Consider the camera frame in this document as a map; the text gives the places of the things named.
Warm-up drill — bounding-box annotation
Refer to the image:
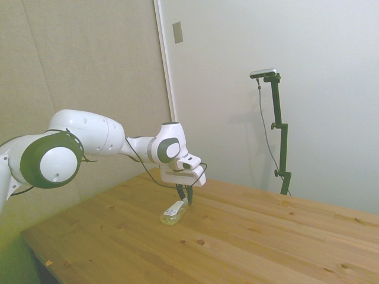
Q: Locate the clear sanitizer pump bottle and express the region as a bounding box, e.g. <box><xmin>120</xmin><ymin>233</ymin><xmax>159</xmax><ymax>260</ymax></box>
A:
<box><xmin>159</xmin><ymin>199</ymin><xmax>190</xmax><ymax>225</ymax></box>

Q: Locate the grey wall switch plate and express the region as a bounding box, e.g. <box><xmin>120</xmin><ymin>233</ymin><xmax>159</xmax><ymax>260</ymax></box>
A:
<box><xmin>172</xmin><ymin>21</ymin><xmax>184</xmax><ymax>44</ymax></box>

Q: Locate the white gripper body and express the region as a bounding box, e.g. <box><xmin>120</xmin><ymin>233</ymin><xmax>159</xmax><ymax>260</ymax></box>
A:
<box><xmin>159</xmin><ymin>164</ymin><xmax>207</xmax><ymax>188</ymax></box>

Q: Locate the white vertical wall trim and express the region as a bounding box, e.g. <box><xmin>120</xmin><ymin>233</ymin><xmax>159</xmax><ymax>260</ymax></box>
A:
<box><xmin>153</xmin><ymin>0</ymin><xmax>185</xmax><ymax>174</ymax></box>

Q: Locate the dark green camera stand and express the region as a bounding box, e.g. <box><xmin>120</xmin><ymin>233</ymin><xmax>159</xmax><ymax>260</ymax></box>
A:
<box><xmin>263</xmin><ymin>73</ymin><xmax>293</xmax><ymax>196</ymax></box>

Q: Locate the silver camera on stand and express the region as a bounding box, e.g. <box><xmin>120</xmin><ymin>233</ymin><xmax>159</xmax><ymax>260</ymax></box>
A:
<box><xmin>249</xmin><ymin>67</ymin><xmax>279</xmax><ymax>79</ymax></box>

